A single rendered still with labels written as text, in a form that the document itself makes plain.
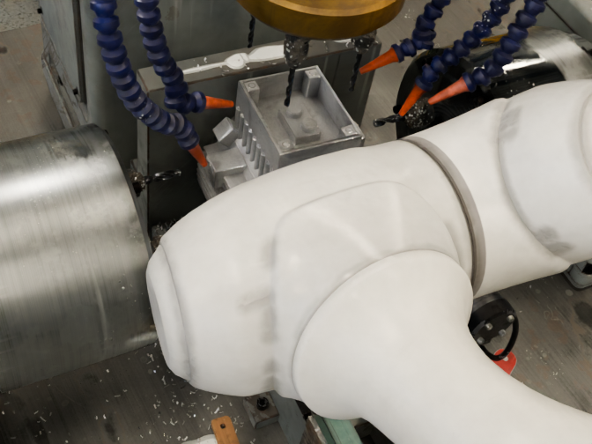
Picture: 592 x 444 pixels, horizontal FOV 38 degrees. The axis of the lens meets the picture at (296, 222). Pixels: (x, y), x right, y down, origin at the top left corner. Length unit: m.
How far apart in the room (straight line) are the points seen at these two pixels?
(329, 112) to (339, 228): 0.61
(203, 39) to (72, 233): 0.38
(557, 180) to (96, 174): 0.52
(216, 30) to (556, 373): 0.65
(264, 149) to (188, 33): 0.22
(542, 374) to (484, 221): 0.80
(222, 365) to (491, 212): 0.16
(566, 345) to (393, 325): 0.92
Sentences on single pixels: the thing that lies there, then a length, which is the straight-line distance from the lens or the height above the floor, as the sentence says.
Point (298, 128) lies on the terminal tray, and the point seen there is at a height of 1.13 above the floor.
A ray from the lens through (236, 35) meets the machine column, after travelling 1.14.
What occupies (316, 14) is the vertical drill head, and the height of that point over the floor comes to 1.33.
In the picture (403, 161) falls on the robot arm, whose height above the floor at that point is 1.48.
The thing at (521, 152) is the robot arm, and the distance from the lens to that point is 0.47.
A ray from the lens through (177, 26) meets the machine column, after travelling 1.09.
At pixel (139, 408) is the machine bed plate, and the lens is 1.12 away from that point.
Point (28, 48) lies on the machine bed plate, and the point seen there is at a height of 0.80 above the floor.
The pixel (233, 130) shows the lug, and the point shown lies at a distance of 1.01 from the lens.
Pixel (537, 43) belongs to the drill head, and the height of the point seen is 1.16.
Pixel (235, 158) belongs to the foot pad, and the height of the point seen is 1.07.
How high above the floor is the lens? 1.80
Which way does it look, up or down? 50 degrees down
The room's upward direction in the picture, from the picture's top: 12 degrees clockwise
